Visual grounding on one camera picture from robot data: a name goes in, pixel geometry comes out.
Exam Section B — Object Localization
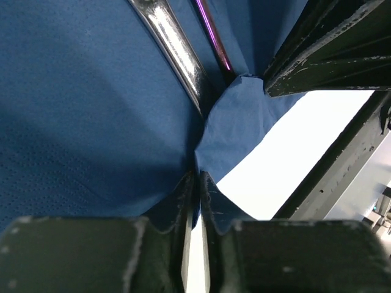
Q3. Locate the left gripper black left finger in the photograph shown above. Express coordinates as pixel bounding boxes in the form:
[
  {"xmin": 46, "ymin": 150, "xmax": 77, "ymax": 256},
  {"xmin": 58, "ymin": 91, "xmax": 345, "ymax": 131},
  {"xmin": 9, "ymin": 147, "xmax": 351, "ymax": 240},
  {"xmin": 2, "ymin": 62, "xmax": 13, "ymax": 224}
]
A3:
[{"xmin": 1, "ymin": 173, "xmax": 195, "ymax": 292}]

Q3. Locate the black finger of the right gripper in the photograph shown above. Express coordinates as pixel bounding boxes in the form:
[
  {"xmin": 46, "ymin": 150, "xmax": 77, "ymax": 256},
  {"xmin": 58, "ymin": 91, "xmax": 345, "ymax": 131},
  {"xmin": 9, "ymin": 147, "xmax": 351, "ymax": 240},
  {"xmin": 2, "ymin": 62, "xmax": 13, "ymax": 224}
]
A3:
[
  {"xmin": 265, "ymin": 1, "xmax": 390, "ymax": 79},
  {"xmin": 264, "ymin": 56, "xmax": 390, "ymax": 97}
]

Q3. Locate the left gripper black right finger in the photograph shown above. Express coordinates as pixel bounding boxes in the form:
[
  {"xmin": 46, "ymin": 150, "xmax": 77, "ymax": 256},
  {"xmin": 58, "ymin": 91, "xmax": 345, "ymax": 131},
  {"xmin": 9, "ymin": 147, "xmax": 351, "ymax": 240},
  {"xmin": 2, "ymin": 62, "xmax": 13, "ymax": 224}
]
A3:
[{"xmin": 199, "ymin": 172, "xmax": 390, "ymax": 292}]

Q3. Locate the purple iridescent fork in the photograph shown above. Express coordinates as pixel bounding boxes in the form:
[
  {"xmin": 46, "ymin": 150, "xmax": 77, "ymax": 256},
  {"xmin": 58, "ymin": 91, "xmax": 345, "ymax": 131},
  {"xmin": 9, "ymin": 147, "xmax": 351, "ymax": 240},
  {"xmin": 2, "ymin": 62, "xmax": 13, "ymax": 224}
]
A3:
[{"xmin": 191, "ymin": 0, "xmax": 236, "ymax": 86}]

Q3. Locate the dark blue paper napkin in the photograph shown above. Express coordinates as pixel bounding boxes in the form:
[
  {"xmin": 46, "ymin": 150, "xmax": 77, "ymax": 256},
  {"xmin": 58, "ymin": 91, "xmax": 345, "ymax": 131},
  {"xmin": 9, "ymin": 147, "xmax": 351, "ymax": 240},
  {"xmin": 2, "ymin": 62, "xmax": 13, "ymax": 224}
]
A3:
[{"xmin": 1, "ymin": 1, "xmax": 305, "ymax": 228}]

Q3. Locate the silver table knife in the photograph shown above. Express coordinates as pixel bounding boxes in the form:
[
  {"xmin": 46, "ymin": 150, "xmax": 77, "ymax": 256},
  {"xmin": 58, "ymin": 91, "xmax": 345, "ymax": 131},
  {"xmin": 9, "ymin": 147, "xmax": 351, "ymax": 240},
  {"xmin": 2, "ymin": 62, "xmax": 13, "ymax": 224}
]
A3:
[{"xmin": 129, "ymin": 0, "xmax": 214, "ymax": 118}]

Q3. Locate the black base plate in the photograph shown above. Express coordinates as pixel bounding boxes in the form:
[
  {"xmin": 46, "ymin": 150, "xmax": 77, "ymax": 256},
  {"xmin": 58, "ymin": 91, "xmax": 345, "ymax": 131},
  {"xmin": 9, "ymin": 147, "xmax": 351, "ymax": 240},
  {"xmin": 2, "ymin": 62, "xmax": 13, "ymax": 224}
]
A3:
[{"xmin": 274, "ymin": 91, "xmax": 390, "ymax": 221}]

